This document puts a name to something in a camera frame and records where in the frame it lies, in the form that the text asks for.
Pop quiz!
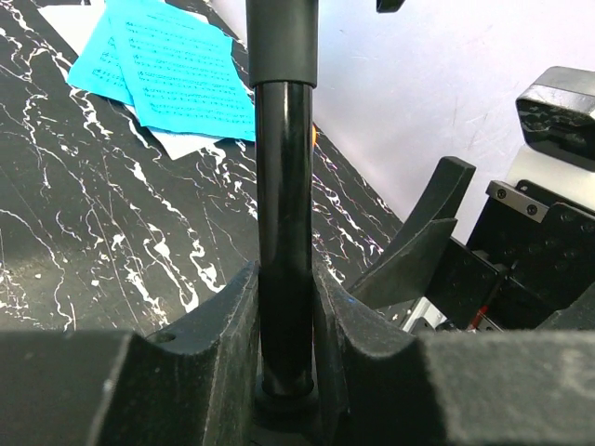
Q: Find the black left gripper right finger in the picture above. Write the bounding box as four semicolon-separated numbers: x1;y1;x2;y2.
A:
313;266;594;445

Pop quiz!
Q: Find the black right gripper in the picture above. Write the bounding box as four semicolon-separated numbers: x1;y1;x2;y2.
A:
350;156;594;331

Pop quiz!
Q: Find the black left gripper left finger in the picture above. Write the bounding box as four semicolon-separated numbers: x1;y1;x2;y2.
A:
1;263;258;445

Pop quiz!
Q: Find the black music stand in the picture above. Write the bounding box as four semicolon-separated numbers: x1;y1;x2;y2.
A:
245;0;405;428

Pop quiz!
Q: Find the blue sheet music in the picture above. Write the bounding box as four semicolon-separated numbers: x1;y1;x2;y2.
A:
105;1;256;141
67;12;134;106

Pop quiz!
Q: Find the white sheet music page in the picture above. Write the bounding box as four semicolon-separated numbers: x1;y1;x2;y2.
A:
39;1;255;160

